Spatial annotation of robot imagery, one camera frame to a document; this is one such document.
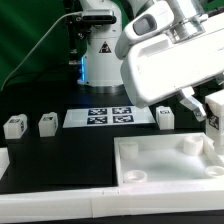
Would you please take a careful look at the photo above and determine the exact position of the grey cable left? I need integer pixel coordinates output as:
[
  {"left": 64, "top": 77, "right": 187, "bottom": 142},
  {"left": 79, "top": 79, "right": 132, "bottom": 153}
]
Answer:
[{"left": 0, "top": 11, "right": 83, "bottom": 91}]

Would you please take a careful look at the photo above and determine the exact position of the white sheet with tags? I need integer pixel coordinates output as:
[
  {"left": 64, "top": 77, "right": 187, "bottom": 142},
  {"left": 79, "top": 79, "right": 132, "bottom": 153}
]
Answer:
[{"left": 63, "top": 106, "right": 155, "bottom": 128}]

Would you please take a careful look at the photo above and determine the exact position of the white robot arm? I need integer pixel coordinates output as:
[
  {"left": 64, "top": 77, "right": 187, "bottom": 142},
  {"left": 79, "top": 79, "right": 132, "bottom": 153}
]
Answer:
[{"left": 72, "top": 0, "right": 224, "bottom": 121}]

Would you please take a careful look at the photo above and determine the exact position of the white square tabletop tray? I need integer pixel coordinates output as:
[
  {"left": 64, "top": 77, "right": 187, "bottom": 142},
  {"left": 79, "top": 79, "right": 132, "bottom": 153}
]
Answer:
[{"left": 114, "top": 133, "right": 224, "bottom": 184}]

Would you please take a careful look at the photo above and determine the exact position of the white front rail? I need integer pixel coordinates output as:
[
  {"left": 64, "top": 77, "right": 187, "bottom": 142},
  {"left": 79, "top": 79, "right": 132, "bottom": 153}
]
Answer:
[{"left": 0, "top": 179, "right": 224, "bottom": 224}]

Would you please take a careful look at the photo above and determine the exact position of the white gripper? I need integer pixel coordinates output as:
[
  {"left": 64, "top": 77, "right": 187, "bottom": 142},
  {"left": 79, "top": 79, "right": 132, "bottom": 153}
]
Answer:
[{"left": 121, "top": 18, "right": 224, "bottom": 122}]

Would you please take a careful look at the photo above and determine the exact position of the white left obstacle block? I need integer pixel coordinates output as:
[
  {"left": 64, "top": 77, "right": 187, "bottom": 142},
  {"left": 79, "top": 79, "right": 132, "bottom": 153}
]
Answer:
[{"left": 0, "top": 148, "right": 10, "bottom": 179}]

